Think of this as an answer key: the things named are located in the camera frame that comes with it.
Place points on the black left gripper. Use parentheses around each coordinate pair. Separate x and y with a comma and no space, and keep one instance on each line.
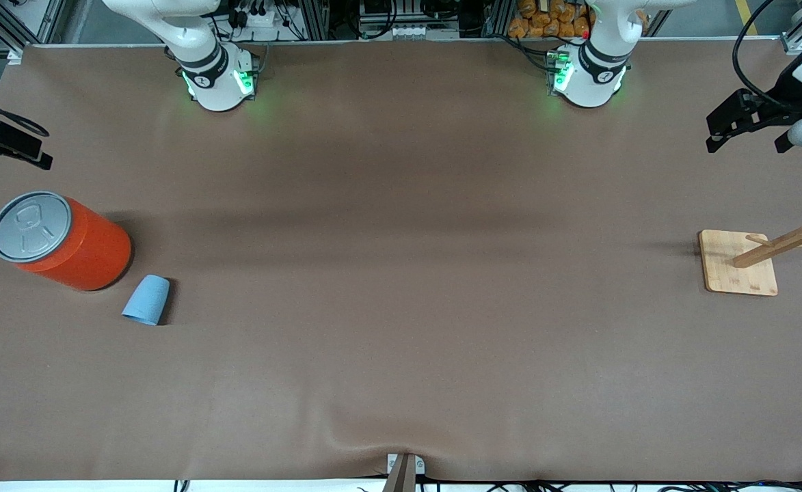
(785,96)

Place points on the white power strip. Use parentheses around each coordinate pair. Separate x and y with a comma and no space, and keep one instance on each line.
(264,17)

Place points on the grey metal table clamp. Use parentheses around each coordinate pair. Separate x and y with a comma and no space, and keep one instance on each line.
(420,467)

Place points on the light blue plastic cup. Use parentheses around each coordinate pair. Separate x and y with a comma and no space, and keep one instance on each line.
(148,301)

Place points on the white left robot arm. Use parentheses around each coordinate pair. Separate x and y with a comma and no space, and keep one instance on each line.
(602,61)

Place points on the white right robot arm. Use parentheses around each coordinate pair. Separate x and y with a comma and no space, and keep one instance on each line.
(202,41)

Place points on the wooden mug rack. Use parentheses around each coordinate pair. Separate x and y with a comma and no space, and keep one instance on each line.
(736,266)

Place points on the orange can with grey lid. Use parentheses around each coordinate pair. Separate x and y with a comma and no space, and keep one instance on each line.
(86,253)

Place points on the bag of orange snacks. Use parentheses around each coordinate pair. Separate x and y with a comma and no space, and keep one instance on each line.
(551,20)

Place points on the brown table cloth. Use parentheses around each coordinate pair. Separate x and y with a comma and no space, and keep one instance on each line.
(400,273)

